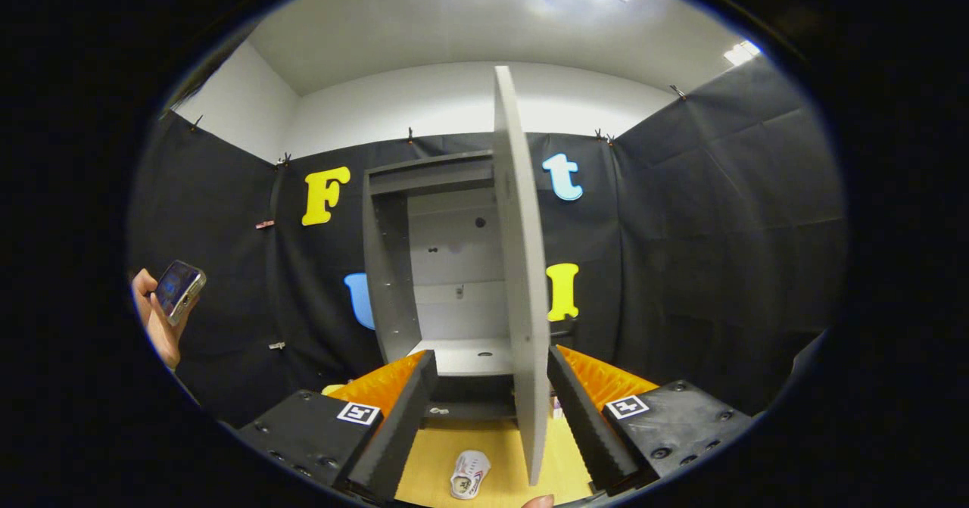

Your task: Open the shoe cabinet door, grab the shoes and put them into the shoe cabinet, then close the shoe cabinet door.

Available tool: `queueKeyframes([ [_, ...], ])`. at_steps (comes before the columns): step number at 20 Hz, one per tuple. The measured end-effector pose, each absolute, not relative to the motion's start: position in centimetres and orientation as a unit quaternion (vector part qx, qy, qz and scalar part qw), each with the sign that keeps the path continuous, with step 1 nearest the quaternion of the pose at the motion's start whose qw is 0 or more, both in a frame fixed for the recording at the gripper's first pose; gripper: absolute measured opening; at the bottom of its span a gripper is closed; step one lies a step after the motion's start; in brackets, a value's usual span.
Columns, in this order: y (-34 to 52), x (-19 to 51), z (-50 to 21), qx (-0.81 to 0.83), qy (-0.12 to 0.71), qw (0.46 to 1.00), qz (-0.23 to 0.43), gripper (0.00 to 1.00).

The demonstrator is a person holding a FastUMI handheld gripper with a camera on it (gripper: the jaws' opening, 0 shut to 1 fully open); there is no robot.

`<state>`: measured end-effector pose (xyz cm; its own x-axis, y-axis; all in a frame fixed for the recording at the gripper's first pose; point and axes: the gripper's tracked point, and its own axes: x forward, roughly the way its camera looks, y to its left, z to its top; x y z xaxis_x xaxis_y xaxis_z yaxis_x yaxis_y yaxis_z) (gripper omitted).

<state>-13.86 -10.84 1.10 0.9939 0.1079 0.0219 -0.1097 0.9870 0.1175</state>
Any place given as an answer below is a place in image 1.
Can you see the beige shoe cabinet door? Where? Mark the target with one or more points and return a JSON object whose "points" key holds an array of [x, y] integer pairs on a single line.
{"points": [[524, 266]]}

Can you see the small ceiling light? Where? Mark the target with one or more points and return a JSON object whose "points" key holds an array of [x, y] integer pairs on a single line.
{"points": [[742, 53]]}

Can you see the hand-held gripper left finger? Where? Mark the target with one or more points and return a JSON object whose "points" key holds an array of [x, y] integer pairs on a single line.
{"points": [[397, 425]]}

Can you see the black backdrop cloth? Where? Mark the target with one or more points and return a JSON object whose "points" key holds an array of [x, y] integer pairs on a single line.
{"points": [[719, 228]]}

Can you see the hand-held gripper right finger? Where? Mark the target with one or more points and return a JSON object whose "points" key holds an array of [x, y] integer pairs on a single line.
{"points": [[587, 425]]}

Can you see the white shoe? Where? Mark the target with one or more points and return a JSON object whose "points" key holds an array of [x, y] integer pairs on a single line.
{"points": [[469, 474]]}

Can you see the grey shoe cabinet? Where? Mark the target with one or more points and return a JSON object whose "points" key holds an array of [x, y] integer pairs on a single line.
{"points": [[386, 266]]}

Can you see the smartphone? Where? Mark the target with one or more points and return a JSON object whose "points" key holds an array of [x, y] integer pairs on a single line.
{"points": [[179, 288]]}

